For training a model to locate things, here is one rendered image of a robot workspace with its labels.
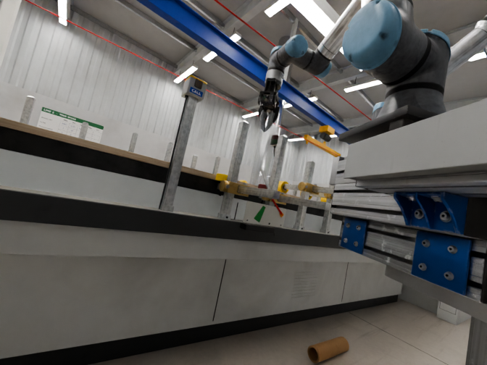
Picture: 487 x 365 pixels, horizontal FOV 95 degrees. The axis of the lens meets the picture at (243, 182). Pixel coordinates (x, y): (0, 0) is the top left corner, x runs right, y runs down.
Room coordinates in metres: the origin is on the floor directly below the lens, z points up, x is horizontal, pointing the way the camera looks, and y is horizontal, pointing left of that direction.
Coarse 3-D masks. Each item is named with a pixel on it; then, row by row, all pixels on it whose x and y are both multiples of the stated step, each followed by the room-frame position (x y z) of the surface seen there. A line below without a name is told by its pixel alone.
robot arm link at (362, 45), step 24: (384, 0) 0.40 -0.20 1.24; (408, 0) 0.42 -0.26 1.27; (360, 24) 0.45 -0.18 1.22; (384, 24) 0.40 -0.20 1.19; (408, 24) 0.41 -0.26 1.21; (360, 48) 0.45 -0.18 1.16; (384, 48) 0.42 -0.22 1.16; (408, 48) 0.43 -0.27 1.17; (384, 72) 0.48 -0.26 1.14; (408, 72) 0.47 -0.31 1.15
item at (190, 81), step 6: (192, 78) 0.81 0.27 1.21; (198, 78) 0.83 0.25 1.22; (186, 84) 0.83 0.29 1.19; (192, 84) 0.82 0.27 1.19; (204, 84) 0.84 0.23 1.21; (186, 90) 0.82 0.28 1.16; (204, 90) 0.85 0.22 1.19; (186, 96) 0.84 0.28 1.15; (192, 96) 0.84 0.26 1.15; (198, 96) 0.84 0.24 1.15; (198, 102) 0.89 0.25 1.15
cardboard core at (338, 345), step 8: (320, 344) 1.35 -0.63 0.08; (328, 344) 1.37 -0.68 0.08; (336, 344) 1.39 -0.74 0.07; (344, 344) 1.43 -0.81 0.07; (312, 352) 1.35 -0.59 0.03; (320, 352) 1.29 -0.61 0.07; (328, 352) 1.33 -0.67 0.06; (336, 352) 1.37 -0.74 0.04; (344, 352) 1.43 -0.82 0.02; (312, 360) 1.31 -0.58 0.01; (320, 360) 1.29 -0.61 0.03
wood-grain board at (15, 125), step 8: (0, 120) 0.72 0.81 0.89; (8, 120) 0.73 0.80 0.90; (16, 128) 0.74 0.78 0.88; (24, 128) 0.75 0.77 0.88; (32, 128) 0.76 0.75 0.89; (40, 128) 0.77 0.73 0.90; (48, 136) 0.79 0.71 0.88; (56, 136) 0.80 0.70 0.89; (64, 136) 0.81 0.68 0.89; (72, 136) 0.83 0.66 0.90; (80, 144) 0.84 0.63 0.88; (88, 144) 0.86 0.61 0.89; (96, 144) 0.87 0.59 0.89; (112, 152) 0.90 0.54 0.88; (120, 152) 0.92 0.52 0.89; (128, 152) 0.93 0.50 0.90; (144, 160) 0.97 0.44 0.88; (152, 160) 0.99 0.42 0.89; (160, 160) 1.01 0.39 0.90; (168, 168) 1.04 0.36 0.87; (184, 168) 1.07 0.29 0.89; (200, 176) 1.13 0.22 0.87; (208, 176) 1.15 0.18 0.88; (248, 184) 1.29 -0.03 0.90; (280, 192) 1.44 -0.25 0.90
